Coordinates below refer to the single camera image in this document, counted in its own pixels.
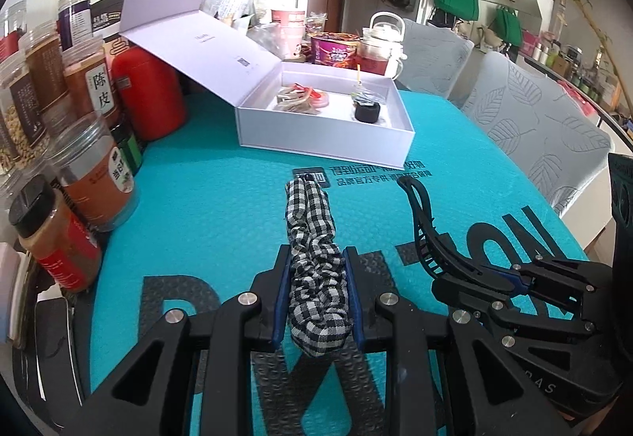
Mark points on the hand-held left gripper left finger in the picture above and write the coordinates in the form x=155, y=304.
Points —
x=281, y=297

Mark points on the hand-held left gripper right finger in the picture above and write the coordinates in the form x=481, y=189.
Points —
x=355, y=297

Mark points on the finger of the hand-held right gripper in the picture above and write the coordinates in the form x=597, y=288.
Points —
x=517, y=282
x=494, y=310

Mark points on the black white checkered scrunchie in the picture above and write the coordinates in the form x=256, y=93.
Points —
x=316, y=268

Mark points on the black banana hair clip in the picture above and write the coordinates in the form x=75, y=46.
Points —
x=420, y=208

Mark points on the white gift box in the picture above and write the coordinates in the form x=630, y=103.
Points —
x=316, y=139

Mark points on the translucent beige wavy hair clip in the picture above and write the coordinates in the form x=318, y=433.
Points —
x=296, y=107

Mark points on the pink round compact case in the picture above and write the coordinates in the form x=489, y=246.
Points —
x=321, y=98

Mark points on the yellow green lollipop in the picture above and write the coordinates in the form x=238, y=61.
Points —
x=358, y=92

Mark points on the grey leaf chair cover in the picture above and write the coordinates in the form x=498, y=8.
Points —
x=435, y=60
x=534, y=129

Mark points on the small green jar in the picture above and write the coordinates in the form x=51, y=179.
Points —
x=128, y=149

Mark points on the brown powder jar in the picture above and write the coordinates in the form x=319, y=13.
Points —
x=94, y=179

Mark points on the glass mug of red tea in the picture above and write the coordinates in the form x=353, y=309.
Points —
x=373, y=62

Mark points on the black flat tray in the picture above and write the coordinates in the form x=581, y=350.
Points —
x=49, y=357

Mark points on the red canister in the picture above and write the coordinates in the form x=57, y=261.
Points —
x=148, y=94

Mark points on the purple instant noodle bowl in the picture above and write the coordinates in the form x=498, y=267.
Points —
x=336, y=51

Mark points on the pink panda paper cup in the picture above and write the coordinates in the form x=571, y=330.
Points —
x=289, y=40

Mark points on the white kettle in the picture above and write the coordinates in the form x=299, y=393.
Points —
x=385, y=28

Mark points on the pink lettered paper cup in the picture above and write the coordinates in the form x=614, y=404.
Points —
x=289, y=16

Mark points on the white label spice jar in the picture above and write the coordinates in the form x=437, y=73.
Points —
x=94, y=80

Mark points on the white printed packet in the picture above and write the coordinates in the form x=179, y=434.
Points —
x=222, y=5

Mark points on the bean jar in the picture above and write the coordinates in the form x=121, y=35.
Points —
x=20, y=119

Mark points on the dark brown spice jar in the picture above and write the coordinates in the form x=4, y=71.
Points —
x=47, y=70

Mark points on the purple label jar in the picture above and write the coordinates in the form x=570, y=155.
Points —
x=76, y=20

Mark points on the red label jar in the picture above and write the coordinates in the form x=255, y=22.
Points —
x=12, y=33

